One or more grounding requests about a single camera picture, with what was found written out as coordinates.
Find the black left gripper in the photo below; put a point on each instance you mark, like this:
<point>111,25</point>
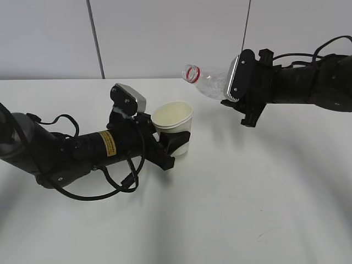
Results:
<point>134,137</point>

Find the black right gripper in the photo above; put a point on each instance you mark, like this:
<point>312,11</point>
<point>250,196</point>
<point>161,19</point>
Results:
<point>255,79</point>

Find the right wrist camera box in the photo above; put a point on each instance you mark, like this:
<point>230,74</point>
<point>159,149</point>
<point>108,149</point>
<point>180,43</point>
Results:
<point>239,75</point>

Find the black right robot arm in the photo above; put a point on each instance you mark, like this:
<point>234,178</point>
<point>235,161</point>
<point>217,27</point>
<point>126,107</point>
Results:
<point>325,83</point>

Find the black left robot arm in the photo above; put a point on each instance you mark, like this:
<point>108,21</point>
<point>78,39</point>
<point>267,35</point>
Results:
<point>57,159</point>

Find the clear plastic water bottle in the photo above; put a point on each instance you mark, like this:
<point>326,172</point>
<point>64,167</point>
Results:
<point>209,82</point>

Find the white paper cup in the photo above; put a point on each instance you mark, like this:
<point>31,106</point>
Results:
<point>173,117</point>

